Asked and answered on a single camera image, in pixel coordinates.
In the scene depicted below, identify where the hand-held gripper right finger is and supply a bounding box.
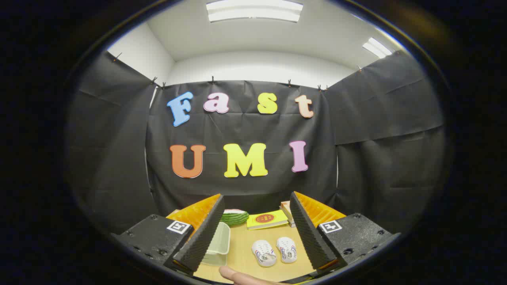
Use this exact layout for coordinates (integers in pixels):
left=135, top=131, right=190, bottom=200
left=290, top=191, right=401, bottom=276

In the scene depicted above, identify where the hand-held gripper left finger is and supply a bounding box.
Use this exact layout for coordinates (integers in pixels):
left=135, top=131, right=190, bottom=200
left=111, top=193, right=225, bottom=276

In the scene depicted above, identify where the pale green fabric storage box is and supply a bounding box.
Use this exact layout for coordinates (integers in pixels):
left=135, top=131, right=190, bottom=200
left=200, top=222, right=231, bottom=266

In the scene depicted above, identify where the white shoe with striped sides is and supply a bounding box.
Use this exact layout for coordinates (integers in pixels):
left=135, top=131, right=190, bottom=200
left=252, top=239, right=277, bottom=268
left=276, top=237, right=297, bottom=264

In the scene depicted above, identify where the watermelon slice plush toy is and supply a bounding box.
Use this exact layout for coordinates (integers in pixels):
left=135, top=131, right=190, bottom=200
left=220, top=209, right=250, bottom=227

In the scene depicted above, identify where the yellow book with red circle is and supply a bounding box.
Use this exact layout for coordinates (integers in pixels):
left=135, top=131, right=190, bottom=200
left=246, top=210, right=290, bottom=231

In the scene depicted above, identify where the black backdrop cloth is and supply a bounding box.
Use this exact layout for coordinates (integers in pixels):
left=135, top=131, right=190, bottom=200
left=65, top=49, right=446, bottom=238

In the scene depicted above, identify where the small ceiling light panel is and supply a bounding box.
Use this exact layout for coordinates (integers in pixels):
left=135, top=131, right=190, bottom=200
left=362, top=37, right=393, bottom=59

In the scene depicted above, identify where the long ceiling light panel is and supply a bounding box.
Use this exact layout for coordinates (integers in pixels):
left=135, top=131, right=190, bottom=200
left=206, top=0, right=303, bottom=23

